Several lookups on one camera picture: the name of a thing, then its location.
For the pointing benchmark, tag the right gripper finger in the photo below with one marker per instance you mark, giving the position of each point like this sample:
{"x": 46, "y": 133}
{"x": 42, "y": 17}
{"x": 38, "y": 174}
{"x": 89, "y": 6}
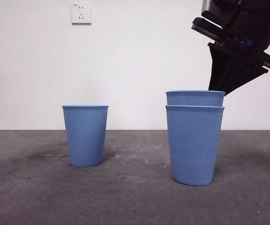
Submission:
{"x": 241, "y": 72}
{"x": 218, "y": 68}

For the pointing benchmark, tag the blue ribbed plastic cup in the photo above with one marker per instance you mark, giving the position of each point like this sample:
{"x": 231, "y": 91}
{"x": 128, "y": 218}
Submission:
{"x": 193, "y": 145}
{"x": 85, "y": 136}
{"x": 196, "y": 98}

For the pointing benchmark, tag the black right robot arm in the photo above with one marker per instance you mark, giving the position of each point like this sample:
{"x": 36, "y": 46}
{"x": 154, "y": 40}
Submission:
{"x": 257, "y": 16}

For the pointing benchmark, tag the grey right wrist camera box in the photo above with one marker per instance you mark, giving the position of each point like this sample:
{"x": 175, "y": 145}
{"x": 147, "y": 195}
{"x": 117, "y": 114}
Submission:
{"x": 210, "y": 5}

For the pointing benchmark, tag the white wall socket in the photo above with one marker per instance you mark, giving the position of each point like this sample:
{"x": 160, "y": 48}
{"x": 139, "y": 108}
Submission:
{"x": 81, "y": 14}

